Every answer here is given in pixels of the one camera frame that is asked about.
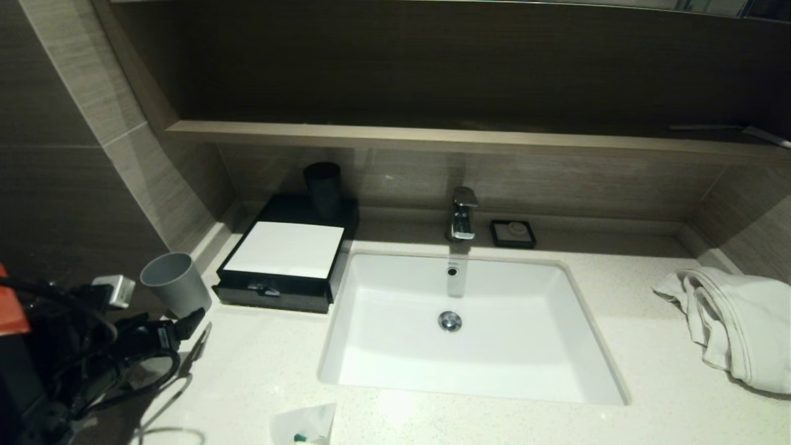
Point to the black cup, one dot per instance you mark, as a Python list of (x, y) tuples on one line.
[(323, 188)]

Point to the wooden wall shelf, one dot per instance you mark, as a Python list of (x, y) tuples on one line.
[(432, 139)]

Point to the chrome sink drain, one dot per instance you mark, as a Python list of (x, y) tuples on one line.
[(450, 321)]

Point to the black box with white top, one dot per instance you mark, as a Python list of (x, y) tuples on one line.
[(284, 250)]

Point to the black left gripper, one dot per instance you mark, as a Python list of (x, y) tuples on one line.
[(151, 340)]

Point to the grey plastic cup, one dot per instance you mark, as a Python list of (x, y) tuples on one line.
[(176, 287)]

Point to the round white soap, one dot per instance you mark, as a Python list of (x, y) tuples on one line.
[(515, 232)]

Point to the white sink basin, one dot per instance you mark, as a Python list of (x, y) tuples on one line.
[(494, 352)]

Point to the chrome faucet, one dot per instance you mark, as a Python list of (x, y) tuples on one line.
[(462, 216)]

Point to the white towel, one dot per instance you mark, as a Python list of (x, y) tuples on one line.
[(741, 321)]

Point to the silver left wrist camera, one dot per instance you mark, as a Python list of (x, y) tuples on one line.
[(114, 292)]

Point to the clear packet with green toothbrush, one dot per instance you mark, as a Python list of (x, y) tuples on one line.
[(303, 423)]

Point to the black soap dish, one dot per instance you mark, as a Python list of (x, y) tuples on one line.
[(496, 243)]

